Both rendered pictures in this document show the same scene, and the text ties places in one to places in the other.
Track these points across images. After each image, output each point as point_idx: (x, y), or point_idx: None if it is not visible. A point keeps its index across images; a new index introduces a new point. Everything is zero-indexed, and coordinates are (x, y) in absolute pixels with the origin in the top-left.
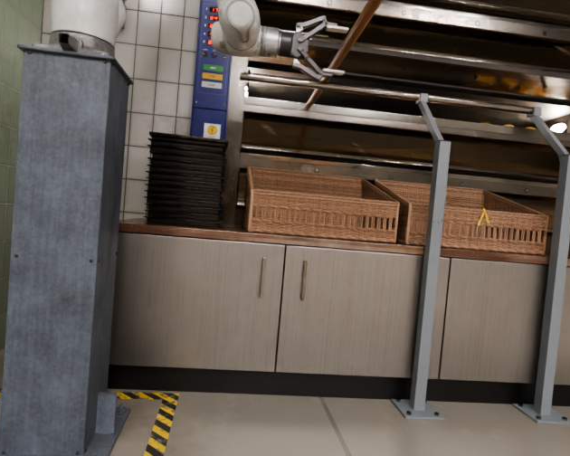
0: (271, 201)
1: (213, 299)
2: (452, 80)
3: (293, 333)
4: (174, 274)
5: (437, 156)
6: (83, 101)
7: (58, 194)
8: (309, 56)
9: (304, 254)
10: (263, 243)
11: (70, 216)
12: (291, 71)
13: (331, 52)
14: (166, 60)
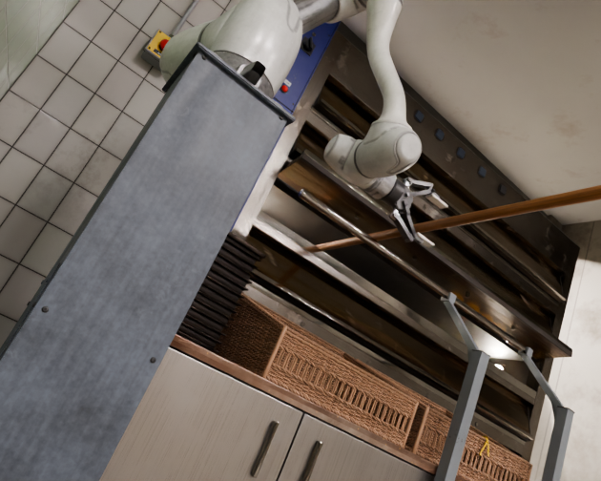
0: (300, 349)
1: (192, 460)
2: (445, 288)
3: None
4: (155, 406)
5: (475, 365)
6: (239, 147)
7: (154, 244)
8: (341, 203)
9: (320, 432)
10: (280, 402)
11: (155, 282)
12: (308, 207)
13: (365, 210)
14: None
